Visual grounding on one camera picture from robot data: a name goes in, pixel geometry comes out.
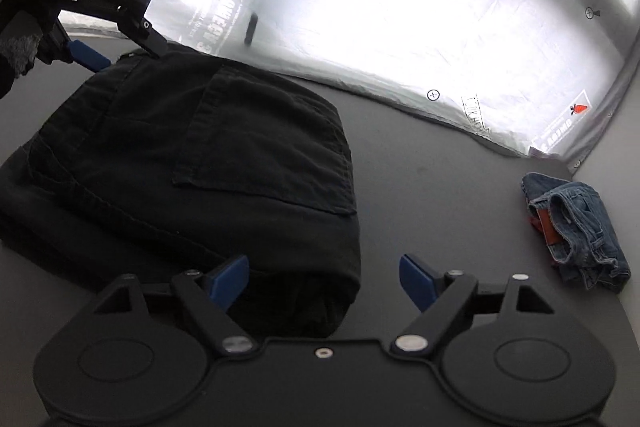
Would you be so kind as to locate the black pants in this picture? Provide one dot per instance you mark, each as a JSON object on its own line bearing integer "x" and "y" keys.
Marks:
{"x": 190, "y": 167}

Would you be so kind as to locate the person's left hand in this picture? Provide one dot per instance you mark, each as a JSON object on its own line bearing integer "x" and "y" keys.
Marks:
{"x": 22, "y": 39}

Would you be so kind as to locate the blue denim jeans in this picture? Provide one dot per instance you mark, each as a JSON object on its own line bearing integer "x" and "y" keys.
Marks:
{"x": 575, "y": 227}

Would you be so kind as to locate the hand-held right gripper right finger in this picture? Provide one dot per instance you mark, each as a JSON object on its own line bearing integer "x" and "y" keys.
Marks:
{"x": 415, "y": 279}

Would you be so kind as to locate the white carrot-printed sheet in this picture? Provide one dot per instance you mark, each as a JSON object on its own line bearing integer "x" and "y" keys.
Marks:
{"x": 400, "y": 7}

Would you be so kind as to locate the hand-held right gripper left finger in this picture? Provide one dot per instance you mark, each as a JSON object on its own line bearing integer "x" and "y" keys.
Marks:
{"x": 232, "y": 279}

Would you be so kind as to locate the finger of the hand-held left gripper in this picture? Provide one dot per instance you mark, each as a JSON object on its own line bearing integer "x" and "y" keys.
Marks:
{"x": 150, "y": 39}
{"x": 90, "y": 54}

